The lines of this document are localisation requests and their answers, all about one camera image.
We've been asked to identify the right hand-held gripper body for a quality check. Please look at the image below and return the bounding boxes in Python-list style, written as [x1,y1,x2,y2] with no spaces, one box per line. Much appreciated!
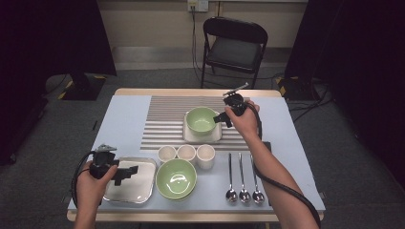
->
[223,82,250,117]

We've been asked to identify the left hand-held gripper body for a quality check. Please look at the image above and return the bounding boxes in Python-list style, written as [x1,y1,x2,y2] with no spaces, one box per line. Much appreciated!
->
[90,143,120,179]

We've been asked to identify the green bowl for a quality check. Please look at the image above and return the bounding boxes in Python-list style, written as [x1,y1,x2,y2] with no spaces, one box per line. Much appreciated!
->
[185,106,219,136]
[155,158,198,201]

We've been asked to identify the square white plate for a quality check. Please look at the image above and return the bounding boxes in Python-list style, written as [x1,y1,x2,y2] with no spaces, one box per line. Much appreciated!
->
[102,156,157,204]
[182,111,224,144]

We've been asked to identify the row of black chopsticks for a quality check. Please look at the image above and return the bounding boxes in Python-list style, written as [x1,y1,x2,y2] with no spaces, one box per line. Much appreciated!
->
[260,141,273,207]

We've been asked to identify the long metal spoon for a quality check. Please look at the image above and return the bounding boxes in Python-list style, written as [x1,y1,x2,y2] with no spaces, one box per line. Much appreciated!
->
[224,153,239,203]
[249,153,266,204]
[237,153,252,203]

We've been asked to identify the person's right hand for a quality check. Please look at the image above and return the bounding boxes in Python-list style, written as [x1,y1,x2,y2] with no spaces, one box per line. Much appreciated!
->
[224,99,261,145]

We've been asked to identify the person's left hand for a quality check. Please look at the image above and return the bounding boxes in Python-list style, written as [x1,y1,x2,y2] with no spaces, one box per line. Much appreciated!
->
[75,160,119,208]

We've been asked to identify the white ceramic cup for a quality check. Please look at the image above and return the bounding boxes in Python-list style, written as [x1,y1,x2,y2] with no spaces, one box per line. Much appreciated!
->
[158,145,178,163]
[196,144,217,171]
[177,144,197,165]

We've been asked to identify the light blue table mat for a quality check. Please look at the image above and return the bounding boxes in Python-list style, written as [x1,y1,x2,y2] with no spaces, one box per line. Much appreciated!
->
[67,94,327,214]

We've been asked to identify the black folding chair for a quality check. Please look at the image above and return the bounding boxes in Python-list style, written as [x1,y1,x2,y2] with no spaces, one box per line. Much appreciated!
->
[200,16,269,90]

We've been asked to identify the striped placemat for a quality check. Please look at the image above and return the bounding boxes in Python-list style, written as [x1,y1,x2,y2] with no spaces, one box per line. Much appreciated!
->
[139,95,262,152]

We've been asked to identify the black stand base striped tape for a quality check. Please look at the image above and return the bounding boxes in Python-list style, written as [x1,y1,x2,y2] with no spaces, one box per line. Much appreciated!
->
[275,75,319,102]
[56,70,108,101]

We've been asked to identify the black curtain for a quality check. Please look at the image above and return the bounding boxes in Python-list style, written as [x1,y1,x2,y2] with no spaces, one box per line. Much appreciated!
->
[0,0,117,166]
[284,0,405,192]

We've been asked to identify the black floor cables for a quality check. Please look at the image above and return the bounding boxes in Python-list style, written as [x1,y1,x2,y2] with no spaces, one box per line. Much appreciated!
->
[286,80,335,125]

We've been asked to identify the white wall outlet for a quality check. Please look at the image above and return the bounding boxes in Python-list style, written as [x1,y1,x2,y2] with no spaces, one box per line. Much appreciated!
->
[186,0,209,13]

